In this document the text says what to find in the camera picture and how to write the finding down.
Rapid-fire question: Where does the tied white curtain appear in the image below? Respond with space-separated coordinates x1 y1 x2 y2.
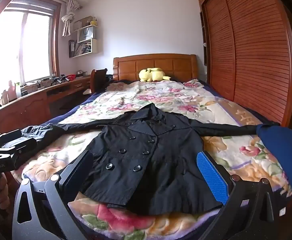
61 0 83 38

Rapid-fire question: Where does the yellow plush toy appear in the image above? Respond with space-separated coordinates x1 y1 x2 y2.
138 67 171 82

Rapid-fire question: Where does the person's left hand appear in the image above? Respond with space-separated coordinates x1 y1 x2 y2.
0 176 14 211

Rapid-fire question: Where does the wooden bed headboard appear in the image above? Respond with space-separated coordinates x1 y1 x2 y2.
112 54 198 83

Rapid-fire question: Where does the wooden slatted wardrobe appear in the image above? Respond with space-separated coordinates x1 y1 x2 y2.
196 0 292 128

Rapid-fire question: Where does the blue cloth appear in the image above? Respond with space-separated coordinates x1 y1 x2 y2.
256 124 292 192

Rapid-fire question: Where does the floral blanket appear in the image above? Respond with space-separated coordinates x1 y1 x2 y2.
21 79 292 240

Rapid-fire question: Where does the white paper bag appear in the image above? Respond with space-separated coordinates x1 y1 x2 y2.
77 26 94 43

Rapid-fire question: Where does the black double-breasted coat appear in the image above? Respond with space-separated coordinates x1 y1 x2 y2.
21 104 280 215

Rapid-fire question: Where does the wooden desk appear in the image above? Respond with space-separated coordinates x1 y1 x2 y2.
0 76 91 137

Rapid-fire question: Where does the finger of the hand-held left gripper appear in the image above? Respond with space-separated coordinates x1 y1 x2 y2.
0 129 22 147
0 138 37 157

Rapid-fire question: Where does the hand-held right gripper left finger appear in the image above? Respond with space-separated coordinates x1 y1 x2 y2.
12 150 94 240

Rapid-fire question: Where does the wooden chair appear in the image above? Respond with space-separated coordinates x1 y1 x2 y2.
90 68 109 94

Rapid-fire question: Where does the navy bed sheet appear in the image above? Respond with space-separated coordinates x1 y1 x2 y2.
42 90 111 128

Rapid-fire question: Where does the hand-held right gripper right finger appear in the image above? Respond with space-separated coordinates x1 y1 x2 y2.
196 151 283 240

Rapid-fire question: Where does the window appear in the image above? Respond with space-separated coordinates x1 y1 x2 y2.
0 1 61 98

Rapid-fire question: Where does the white wall shelf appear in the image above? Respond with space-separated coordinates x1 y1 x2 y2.
68 16 99 58

